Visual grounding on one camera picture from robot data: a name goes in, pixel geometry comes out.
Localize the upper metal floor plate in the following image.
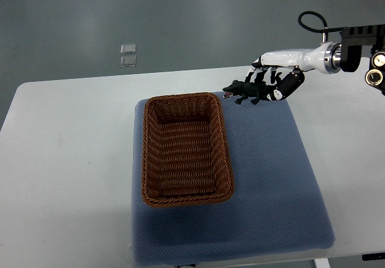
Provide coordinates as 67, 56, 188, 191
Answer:
120, 43, 136, 55

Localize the dark toy crocodile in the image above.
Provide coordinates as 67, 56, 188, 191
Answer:
223, 79, 278, 105

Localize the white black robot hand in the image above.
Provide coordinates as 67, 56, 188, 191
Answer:
245, 42, 341, 101

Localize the brown wicker basket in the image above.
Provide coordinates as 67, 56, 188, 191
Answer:
141, 93, 235, 208

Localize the white table leg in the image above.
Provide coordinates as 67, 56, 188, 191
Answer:
314, 258, 331, 268

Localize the blue fabric mat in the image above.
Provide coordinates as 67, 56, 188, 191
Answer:
131, 98, 335, 266

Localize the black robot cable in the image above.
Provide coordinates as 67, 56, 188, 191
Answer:
298, 11, 342, 36

